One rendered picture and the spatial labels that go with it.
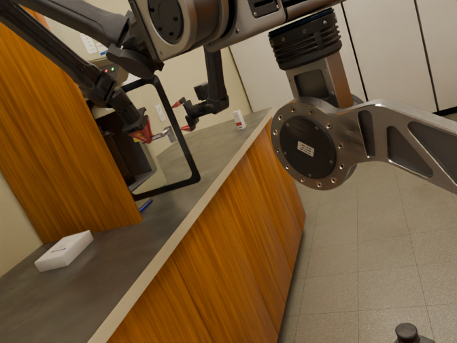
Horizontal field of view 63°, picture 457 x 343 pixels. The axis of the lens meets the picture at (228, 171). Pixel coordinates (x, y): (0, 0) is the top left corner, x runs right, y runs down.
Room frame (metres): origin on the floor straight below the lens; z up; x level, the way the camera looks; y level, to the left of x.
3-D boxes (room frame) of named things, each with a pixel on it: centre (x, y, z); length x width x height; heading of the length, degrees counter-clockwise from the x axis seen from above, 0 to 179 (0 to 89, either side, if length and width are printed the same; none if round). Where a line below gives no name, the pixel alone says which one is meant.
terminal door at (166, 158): (1.31, 0.24, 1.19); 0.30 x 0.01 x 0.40; 73
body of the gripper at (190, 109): (1.61, 0.03, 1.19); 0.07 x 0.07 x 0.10; 65
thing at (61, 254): (1.21, 0.62, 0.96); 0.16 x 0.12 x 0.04; 161
